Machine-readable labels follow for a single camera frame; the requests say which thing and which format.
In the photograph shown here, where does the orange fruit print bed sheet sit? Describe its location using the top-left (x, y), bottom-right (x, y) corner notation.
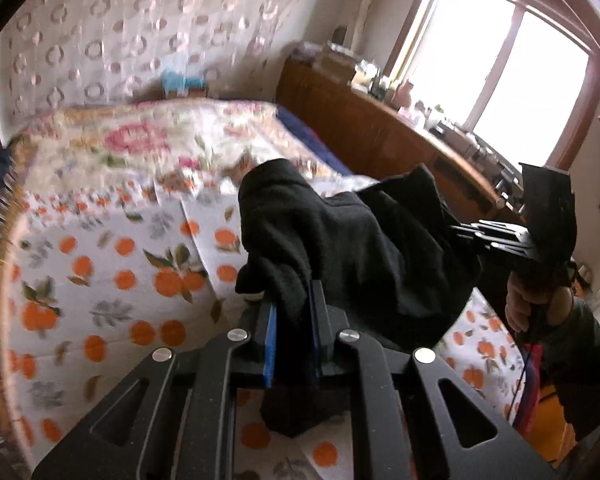
top-left (0, 180), bottom-right (526, 480)

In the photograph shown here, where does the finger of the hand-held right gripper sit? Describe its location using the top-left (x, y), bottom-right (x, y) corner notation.
top-left (477, 241), bottom-right (533, 262)
top-left (450, 222), bottom-right (532, 242)

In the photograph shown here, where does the circle pattern sheer curtain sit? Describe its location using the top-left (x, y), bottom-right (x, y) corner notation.
top-left (0, 0), bottom-right (306, 121)

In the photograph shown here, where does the blue box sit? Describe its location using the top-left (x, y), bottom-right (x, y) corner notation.
top-left (161, 67), bottom-right (208, 100)

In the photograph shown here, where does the floral blanket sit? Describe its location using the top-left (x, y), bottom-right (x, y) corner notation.
top-left (10, 100), bottom-right (341, 196)

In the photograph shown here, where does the navy blue blanket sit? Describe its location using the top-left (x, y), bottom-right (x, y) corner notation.
top-left (277, 105), bottom-right (353, 177)

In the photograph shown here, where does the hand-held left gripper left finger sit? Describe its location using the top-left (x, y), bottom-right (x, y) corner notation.
top-left (32, 300), bottom-right (280, 480)

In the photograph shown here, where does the person's right forearm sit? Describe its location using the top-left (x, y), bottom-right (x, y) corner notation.
top-left (527, 300), bottom-right (600, 441)

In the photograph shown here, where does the stack of books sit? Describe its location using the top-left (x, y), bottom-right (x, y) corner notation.
top-left (292, 40), bottom-right (361, 81)

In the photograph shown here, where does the person's right hand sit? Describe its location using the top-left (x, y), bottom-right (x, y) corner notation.
top-left (505, 275), bottom-right (576, 335)

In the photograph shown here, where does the black printed t-shirt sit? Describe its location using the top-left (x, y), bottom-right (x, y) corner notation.
top-left (235, 158), bottom-right (483, 438)

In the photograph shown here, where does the window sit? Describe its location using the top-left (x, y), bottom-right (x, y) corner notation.
top-left (382, 0), bottom-right (600, 171)

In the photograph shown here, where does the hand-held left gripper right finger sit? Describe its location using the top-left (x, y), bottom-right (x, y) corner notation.
top-left (307, 280), bottom-right (556, 480)

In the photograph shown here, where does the wooden desk cabinet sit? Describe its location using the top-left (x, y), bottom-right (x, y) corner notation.
top-left (276, 55), bottom-right (526, 226)

